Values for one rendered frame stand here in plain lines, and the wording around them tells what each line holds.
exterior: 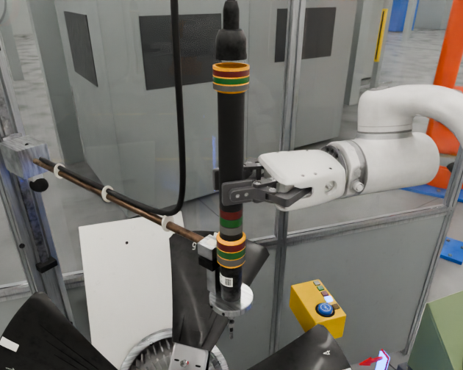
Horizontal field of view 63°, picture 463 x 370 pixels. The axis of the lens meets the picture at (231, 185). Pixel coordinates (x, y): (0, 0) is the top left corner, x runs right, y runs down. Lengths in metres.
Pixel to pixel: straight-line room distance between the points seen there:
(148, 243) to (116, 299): 0.16
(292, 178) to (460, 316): 0.81
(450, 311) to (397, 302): 1.05
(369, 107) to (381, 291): 1.57
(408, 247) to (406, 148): 1.42
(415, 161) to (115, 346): 0.77
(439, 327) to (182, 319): 0.67
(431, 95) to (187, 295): 0.57
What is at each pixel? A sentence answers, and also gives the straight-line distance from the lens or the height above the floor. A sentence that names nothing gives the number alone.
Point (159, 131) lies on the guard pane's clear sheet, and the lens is 1.22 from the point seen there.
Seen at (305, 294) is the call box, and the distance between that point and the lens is 1.21.
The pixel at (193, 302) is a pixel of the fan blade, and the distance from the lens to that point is 0.80.
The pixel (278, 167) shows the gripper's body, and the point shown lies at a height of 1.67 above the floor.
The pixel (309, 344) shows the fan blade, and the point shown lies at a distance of 0.91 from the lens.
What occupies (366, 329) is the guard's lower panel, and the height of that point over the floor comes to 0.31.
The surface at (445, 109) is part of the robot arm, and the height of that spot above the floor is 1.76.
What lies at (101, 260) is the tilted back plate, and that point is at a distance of 1.01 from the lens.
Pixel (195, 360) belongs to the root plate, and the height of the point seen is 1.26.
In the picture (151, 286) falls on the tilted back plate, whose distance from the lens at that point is 1.00.
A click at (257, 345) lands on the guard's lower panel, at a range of 1.93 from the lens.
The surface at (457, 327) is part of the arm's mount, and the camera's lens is 1.20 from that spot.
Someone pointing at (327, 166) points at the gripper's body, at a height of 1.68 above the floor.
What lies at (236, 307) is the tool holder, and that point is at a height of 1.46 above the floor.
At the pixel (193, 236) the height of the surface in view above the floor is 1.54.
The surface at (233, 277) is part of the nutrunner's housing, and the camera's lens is 0.58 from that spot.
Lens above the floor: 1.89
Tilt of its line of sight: 27 degrees down
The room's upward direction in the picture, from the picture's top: straight up
